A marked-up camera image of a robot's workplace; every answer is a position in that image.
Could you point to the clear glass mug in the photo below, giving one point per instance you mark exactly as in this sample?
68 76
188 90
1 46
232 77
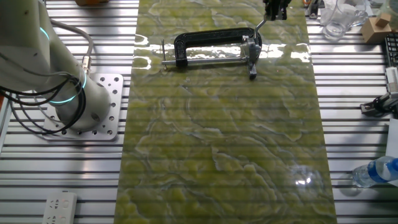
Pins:
342 18

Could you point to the black keyboard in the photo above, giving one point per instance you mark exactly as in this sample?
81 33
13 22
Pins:
392 49

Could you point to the black corner bracket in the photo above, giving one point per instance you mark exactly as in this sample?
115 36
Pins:
313 11

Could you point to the white ribbed device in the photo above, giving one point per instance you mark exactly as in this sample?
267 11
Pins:
392 77

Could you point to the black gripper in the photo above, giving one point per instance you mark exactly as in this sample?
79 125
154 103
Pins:
276 3

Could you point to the translucent container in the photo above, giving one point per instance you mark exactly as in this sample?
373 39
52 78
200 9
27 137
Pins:
393 12

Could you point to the green marble pattern mat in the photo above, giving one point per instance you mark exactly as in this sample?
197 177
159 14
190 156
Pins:
217 140

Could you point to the large wooden block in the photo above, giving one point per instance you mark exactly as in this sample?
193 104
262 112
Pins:
371 34

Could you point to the silver robot mounting plate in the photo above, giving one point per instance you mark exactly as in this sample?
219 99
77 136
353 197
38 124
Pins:
115 93

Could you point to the white power strip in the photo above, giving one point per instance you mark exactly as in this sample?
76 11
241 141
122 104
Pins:
59 208

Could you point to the black and silver clamp tool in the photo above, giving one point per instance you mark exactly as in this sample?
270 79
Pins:
382 104

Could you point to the small wooden block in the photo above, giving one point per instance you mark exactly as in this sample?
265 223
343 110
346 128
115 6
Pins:
383 19

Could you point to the clear water bottle blue label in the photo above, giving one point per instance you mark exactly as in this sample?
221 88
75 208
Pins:
373 172

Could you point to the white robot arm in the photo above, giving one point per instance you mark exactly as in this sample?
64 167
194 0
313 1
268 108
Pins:
93 102

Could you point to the orange-brown object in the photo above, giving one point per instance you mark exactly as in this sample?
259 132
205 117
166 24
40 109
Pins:
91 2

